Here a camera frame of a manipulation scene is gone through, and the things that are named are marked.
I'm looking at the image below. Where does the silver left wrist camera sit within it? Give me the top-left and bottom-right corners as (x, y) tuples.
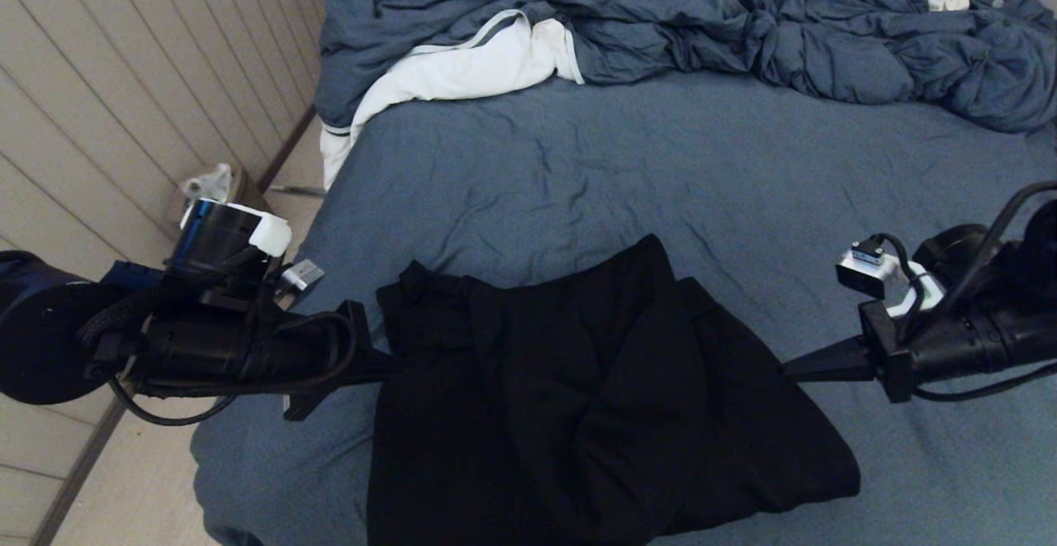
(281, 259), (325, 295)

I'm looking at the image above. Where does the white plastic bin bag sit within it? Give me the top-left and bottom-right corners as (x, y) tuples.
(182, 163), (234, 204)

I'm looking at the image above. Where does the black hooded sweatshirt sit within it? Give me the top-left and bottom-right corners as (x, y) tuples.
(367, 234), (861, 546)

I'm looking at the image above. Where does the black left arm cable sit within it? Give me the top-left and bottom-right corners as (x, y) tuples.
(78, 261), (360, 428)

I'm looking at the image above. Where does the brown trash bin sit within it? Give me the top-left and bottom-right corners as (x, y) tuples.
(169, 168), (269, 225)

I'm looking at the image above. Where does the blue bed sheet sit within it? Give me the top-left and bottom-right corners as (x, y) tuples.
(190, 71), (1057, 546)

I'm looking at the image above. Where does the crumpled blue duvet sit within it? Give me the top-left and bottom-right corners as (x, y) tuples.
(314, 0), (1057, 135)

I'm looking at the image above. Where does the white garment with dark stripe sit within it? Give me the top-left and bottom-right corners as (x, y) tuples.
(320, 9), (585, 190)

